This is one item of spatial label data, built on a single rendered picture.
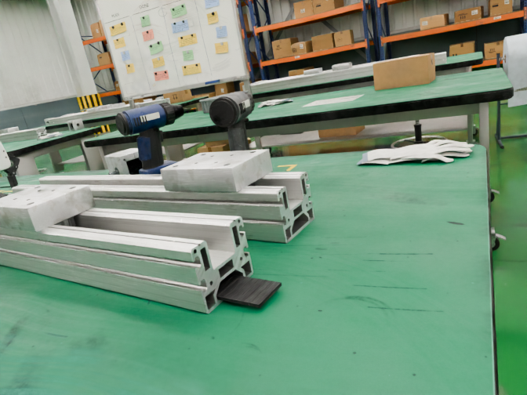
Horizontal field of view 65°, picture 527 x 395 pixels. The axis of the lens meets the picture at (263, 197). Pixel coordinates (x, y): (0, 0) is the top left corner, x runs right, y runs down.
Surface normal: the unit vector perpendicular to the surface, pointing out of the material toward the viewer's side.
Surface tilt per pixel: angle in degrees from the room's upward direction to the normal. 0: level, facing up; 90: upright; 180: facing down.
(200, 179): 90
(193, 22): 90
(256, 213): 90
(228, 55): 90
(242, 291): 0
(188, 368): 0
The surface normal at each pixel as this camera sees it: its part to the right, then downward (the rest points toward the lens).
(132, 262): -0.53, 0.35
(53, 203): 0.83, 0.02
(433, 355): -0.18, -0.94
